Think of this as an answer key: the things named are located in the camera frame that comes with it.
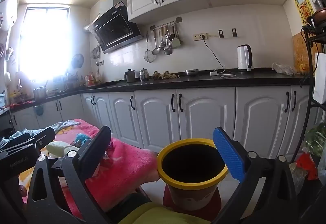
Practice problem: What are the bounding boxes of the pile of ginger roots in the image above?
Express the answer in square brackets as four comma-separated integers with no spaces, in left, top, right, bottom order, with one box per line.
[152,71,180,80]

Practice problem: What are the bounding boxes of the black metal rack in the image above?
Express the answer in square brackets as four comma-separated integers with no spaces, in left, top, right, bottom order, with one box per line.
[290,26,326,163]

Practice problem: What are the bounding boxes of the yellow wall poster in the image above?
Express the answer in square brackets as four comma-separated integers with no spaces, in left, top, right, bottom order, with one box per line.
[292,0,315,26]

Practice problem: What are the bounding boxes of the green vegetables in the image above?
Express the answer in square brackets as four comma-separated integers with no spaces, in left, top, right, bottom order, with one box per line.
[304,122,326,157]

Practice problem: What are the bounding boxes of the grey-green cloth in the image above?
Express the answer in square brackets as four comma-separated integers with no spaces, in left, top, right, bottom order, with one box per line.
[0,121,80,143]

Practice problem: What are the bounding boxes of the white paper bag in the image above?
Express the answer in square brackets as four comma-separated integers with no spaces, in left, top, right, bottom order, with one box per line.
[313,52,326,104]

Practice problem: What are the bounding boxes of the white electric kettle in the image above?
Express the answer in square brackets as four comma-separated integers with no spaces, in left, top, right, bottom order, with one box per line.
[237,44,254,72]

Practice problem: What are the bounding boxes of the pink printed blanket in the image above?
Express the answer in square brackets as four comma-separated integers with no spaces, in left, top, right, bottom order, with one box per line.
[19,118,158,219]

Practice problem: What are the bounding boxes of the dark lidded pot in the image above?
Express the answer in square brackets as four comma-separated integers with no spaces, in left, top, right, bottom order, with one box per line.
[124,69,136,83]

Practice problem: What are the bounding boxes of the cream crumpled item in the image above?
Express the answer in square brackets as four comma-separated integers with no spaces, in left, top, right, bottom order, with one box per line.
[46,141,80,158]

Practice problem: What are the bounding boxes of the steel skimmer spoons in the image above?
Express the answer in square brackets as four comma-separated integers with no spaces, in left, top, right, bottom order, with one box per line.
[160,25,175,56]

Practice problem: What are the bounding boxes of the yellow-rimmed waste bin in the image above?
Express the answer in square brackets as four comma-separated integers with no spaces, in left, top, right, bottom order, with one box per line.
[156,138,228,212]

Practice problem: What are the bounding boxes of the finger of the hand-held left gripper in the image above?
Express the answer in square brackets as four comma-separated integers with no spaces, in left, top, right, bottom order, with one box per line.
[8,127,56,150]

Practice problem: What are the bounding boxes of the teal soft item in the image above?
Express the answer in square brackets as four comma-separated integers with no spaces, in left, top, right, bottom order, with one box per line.
[75,133,93,148]

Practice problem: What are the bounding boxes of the person's yellow-green clothing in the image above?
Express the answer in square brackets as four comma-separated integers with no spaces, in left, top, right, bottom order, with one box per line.
[118,201,212,224]

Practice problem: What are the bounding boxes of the orange speckled wall board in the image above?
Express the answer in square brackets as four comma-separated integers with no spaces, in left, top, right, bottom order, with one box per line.
[292,34,323,74]

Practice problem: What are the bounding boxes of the brown clay pot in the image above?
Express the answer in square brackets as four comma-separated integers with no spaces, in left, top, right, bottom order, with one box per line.
[307,8,326,28]

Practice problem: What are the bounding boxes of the wire strainer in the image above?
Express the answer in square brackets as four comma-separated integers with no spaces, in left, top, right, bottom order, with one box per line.
[143,32,153,63]

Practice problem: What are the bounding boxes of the red stool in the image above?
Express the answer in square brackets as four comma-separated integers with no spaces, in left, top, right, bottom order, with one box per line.
[163,185,222,214]

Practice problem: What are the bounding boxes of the black range hood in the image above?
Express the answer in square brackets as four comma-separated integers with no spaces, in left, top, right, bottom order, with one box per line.
[87,0,144,54]

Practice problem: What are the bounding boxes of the black power cable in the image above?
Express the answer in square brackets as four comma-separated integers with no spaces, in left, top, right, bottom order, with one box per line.
[202,36,226,72]

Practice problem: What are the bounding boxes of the white water heater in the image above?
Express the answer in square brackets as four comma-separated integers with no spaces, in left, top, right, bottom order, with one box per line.
[0,0,20,31]

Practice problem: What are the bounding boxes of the steel stock pot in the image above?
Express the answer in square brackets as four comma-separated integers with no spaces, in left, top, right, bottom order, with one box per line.
[33,87,47,100]

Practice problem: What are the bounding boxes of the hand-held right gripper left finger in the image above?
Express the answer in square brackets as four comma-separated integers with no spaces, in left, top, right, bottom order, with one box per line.
[25,125,112,224]

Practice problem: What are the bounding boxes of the white lower cabinets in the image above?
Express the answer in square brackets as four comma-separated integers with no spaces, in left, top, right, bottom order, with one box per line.
[10,85,316,161]

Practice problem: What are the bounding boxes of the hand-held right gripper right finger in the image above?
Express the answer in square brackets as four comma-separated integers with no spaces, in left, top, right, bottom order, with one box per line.
[211,126,298,224]

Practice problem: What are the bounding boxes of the clear plastic bag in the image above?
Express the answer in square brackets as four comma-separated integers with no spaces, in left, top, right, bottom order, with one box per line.
[271,62,296,76]

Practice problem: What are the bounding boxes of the condiment bottles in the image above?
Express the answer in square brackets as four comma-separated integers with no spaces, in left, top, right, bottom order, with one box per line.
[85,71,101,86]

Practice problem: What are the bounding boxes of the steel ladle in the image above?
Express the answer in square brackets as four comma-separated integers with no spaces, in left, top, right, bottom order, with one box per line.
[152,28,161,56]

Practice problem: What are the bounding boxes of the utensil hanging rail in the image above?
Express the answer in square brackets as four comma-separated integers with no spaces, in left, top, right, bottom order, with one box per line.
[150,17,182,31]

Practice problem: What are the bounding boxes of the bright window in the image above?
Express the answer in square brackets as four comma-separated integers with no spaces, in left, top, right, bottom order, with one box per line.
[19,4,72,79]

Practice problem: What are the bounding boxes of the red plastic bag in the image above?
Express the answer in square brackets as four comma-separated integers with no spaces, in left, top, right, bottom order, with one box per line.
[295,153,319,180]

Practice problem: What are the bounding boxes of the teal round wall fan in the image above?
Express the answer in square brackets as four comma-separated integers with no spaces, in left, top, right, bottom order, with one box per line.
[71,54,84,68]

